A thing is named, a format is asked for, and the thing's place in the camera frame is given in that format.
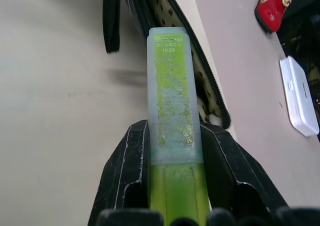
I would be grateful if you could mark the black-trimmed dotted grid pouch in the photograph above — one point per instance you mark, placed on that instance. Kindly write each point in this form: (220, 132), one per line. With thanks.
(150, 11)

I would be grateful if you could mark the green highlighter with clear cap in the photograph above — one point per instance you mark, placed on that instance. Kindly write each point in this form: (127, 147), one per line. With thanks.
(172, 106)

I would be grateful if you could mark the white rectangular plastic box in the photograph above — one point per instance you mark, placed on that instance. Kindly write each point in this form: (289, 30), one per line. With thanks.
(298, 96)

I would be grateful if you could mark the red embroidered ornament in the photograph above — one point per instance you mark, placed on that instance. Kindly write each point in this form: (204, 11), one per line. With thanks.
(272, 9)

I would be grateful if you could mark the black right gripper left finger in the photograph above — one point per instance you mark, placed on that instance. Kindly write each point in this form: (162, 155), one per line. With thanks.
(125, 171)

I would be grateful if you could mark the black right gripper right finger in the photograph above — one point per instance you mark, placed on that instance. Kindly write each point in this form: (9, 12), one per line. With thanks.
(232, 166)

